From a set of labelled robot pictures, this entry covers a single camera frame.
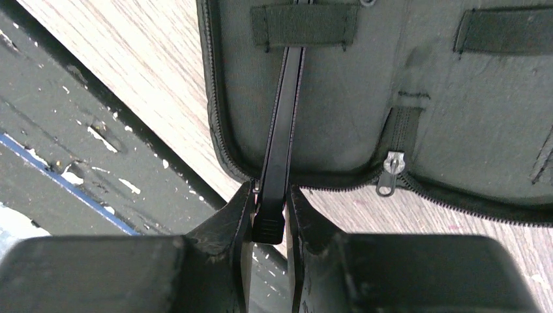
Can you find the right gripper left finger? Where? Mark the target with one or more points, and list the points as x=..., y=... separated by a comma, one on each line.
x=206, y=270

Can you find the black zip tool case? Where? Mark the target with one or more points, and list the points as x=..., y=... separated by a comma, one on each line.
x=451, y=100

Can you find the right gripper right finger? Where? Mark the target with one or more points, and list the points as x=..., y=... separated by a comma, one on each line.
x=334, y=271

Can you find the black hair clip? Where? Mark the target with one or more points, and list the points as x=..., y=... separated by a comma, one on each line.
x=268, y=224

